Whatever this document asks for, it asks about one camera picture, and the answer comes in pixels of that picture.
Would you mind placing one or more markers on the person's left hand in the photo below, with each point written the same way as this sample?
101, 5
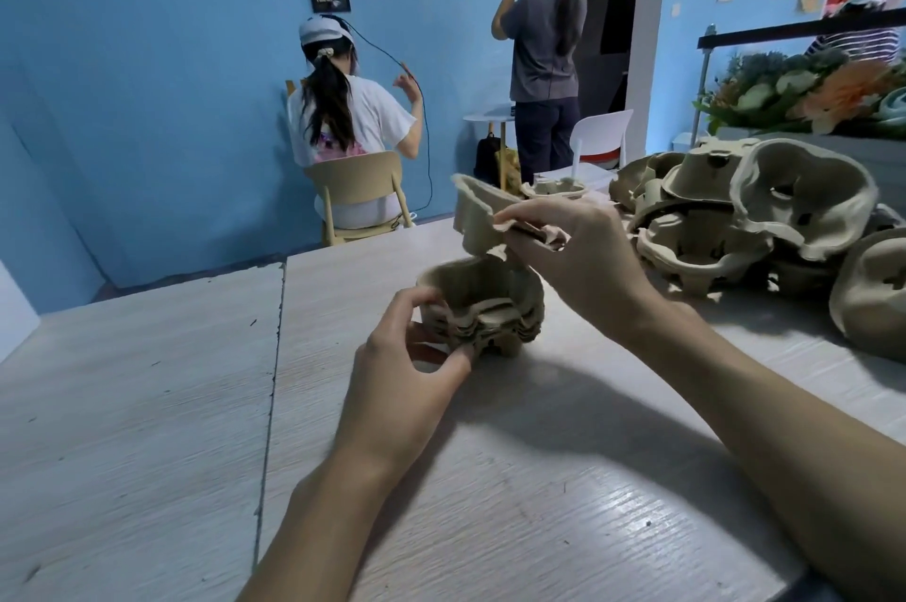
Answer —
386, 403

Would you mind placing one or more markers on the black bag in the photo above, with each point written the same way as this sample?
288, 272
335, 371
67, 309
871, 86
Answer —
487, 159

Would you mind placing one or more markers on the person's right hand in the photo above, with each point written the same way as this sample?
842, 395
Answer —
594, 269

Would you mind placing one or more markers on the white plastic chair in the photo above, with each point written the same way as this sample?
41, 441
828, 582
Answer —
601, 138

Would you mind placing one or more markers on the nested stack of cup carriers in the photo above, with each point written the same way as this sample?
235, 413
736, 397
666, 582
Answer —
485, 304

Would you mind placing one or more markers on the light wooden chair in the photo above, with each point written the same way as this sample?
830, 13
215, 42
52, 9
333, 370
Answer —
357, 180

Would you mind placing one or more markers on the small round white table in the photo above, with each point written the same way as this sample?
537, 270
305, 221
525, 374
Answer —
490, 117

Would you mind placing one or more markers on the yellow bag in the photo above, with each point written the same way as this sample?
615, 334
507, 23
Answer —
508, 170

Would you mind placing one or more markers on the person's left thumb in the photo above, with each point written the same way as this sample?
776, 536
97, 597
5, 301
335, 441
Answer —
447, 361

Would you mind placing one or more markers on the person's right thumb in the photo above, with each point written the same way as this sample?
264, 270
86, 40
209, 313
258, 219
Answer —
534, 242

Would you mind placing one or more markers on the person's left forearm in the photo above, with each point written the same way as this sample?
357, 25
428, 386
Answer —
318, 538

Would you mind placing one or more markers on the person's right forearm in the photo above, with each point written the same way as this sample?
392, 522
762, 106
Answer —
771, 439

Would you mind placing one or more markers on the single brown pulp cup carrier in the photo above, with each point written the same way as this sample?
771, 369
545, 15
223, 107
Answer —
478, 209

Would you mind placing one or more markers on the shallow pulp cup tray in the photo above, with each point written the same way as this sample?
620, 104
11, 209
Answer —
556, 188

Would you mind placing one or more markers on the artificial flower arrangement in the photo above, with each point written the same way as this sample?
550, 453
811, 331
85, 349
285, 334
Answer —
807, 92

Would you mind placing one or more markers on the loose pile of pulp carriers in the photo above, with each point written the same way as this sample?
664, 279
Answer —
764, 212

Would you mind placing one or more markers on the metal railing post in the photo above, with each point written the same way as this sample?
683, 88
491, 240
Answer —
702, 85

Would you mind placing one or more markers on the black handrail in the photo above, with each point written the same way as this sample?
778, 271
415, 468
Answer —
800, 29

